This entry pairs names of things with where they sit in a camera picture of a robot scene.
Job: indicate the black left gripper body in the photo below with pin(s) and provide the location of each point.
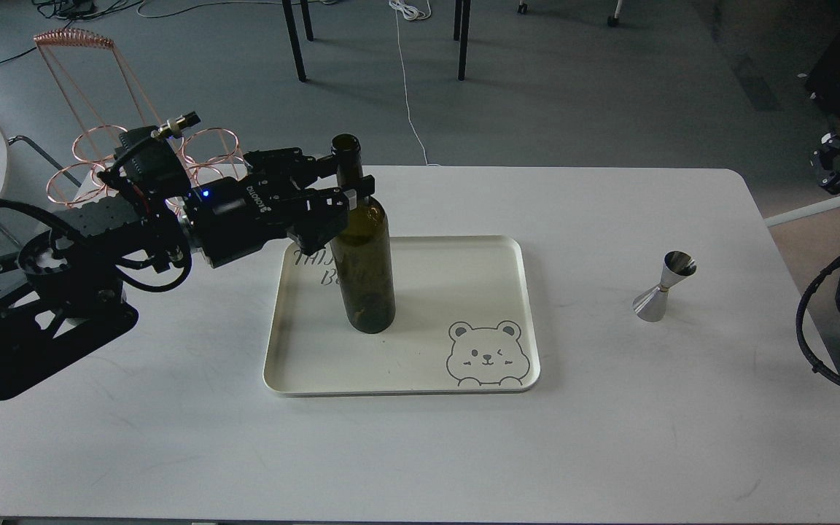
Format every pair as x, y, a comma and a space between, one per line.
231, 218

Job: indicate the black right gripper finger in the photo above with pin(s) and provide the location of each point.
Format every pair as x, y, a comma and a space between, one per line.
824, 165

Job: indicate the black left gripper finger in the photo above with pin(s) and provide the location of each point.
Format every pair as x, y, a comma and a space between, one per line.
335, 202
310, 169

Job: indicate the dark green wine bottle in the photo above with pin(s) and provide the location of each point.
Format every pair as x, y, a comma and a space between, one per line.
364, 267

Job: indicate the steel double jigger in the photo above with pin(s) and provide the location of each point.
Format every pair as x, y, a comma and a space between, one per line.
651, 306

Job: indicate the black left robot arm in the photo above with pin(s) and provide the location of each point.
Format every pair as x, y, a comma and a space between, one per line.
62, 293

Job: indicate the black table leg left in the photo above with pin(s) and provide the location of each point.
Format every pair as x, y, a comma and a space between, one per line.
294, 38

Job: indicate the black table leg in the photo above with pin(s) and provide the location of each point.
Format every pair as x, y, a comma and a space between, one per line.
294, 38
461, 29

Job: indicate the cream bear serving tray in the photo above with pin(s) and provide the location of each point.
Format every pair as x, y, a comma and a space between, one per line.
463, 324

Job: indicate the black table leg right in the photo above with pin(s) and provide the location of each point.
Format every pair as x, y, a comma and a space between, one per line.
461, 29

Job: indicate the copper wire bottle rack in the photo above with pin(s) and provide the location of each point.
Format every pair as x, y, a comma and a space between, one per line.
205, 154

